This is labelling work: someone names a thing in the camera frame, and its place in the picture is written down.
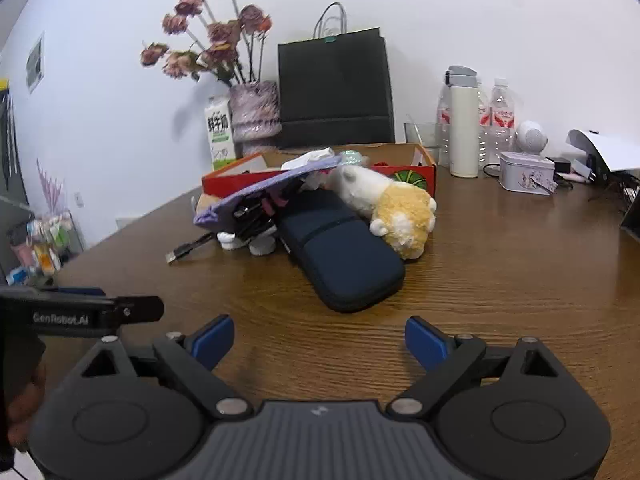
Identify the white paper sheet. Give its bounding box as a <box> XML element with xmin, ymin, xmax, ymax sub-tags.
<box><xmin>566</xmin><ymin>129</ymin><xmax>640</xmax><ymax>173</ymax></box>

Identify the white thermos flask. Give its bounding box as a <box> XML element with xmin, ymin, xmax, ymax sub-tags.
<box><xmin>445</xmin><ymin>65</ymin><xmax>481</xmax><ymax>178</ymax></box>

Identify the dark blue zip case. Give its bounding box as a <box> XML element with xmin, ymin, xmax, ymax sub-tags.
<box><xmin>276</xmin><ymin>191</ymin><xmax>406</xmax><ymax>313</ymax></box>

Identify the clear glass container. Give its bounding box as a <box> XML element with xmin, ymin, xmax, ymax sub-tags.
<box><xmin>404</xmin><ymin>121</ymin><xmax>443</xmax><ymax>162</ymax></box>

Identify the black usb cable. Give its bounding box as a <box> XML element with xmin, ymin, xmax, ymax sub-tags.
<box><xmin>166</xmin><ymin>232</ymin><xmax>221</xmax><ymax>264</ymax></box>

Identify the clear plastic water bottle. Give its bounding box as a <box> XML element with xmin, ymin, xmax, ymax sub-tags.
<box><xmin>487</xmin><ymin>78</ymin><xmax>517</xmax><ymax>167</ymax></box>
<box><xmin>437</xmin><ymin>82</ymin><xmax>490</xmax><ymax>167</ymax></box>

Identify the rack of small colourful items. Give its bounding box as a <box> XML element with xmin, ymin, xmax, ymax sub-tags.
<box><xmin>7</xmin><ymin>210</ymin><xmax>83</xmax><ymax>286</ymax></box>

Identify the wooden desktop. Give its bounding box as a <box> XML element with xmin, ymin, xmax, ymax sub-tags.
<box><xmin>42</xmin><ymin>152</ymin><xmax>640</xmax><ymax>413</ymax></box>

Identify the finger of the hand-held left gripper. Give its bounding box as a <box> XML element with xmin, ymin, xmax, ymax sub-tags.
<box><xmin>112</xmin><ymin>296</ymin><xmax>165</xmax><ymax>326</ymax></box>
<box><xmin>49</xmin><ymin>287</ymin><xmax>107</xmax><ymax>298</ymax></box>

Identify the lavender fabric pouch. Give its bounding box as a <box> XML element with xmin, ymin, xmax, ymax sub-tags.
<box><xmin>192</xmin><ymin>155</ymin><xmax>343</xmax><ymax>241</ymax></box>

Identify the person's left hand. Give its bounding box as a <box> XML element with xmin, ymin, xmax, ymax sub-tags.
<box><xmin>6</xmin><ymin>364</ymin><xmax>47</xmax><ymax>454</ymax></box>

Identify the green and white milk carton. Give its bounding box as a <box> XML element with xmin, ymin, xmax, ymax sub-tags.
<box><xmin>206</xmin><ymin>96</ymin><xmax>237</xmax><ymax>172</ymax></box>

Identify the grey wall panel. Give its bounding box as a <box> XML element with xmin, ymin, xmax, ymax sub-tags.
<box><xmin>26</xmin><ymin>32</ymin><xmax>46</xmax><ymax>93</ymax></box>

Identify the dried pink flower bouquet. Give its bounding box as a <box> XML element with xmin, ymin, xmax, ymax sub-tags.
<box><xmin>140</xmin><ymin>0</ymin><xmax>274</xmax><ymax>86</ymax></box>

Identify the red cardboard box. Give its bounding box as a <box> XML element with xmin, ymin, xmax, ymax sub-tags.
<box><xmin>201</xmin><ymin>142</ymin><xmax>437</xmax><ymax>202</ymax></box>

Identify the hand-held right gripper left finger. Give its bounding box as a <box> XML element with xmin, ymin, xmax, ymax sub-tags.
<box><xmin>62</xmin><ymin>314</ymin><xmax>253</xmax><ymax>421</ymax></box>

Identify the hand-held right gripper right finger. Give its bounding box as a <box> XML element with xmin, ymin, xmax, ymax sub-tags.
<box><xmin>387</xmin><ymin>316</ymin><xmax>576</xmax><ymax>420</ymax></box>

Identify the white round camera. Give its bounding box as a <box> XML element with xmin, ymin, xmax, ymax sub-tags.
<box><xmin>515</xmin><ymin>121</ymin><xmax>548</xmax><ymax>156</ymax></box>

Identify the white plastic bag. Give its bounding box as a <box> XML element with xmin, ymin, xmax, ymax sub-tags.
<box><xmin>281</xmin><ymin>147</ymin><xmax>336</xmax><ymax>171</ymax></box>

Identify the pale printed tin box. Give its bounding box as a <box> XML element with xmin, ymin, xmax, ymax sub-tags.
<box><xmin>499</xmin><ymin>151</ymin><xmax>558</xmax><ymax>196</ymax></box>

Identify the yellow and white plush toy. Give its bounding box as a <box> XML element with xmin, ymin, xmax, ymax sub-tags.
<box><xmin>325</xmin><ymin>164</ymin><xmax>437</xmax><ymax>261</ymax></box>

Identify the toy figure with white feet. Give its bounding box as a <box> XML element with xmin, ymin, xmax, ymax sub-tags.
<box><xmin>217</xmin><ymin>222</ymin><xmax>277</xmax><ymax>257</ymax></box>

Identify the purple mottled vase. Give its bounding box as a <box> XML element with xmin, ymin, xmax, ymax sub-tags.
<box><xmin>228</xmin><ymin>81</ymin><xmax>282</xmax><ymax>144</ymax></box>

